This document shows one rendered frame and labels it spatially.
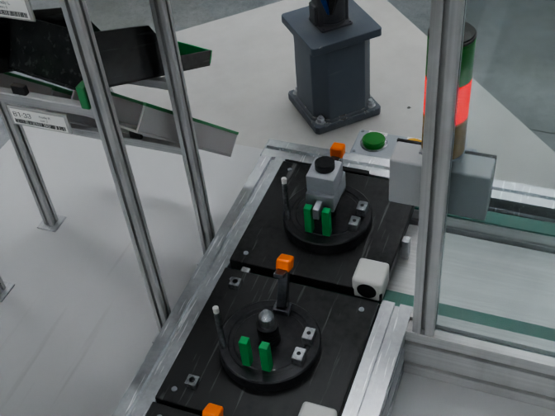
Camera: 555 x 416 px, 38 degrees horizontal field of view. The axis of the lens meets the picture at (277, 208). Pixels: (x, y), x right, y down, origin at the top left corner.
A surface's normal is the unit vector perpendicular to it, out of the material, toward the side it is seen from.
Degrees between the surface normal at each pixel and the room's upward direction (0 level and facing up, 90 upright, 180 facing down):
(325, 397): 0
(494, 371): 90
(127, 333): 0
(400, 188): 90
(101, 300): 0
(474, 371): 90
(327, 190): 90
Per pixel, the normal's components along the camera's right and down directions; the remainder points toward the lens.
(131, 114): 0.86, 0.30
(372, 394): -0.08, -0.72
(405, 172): -0.35, 0.67
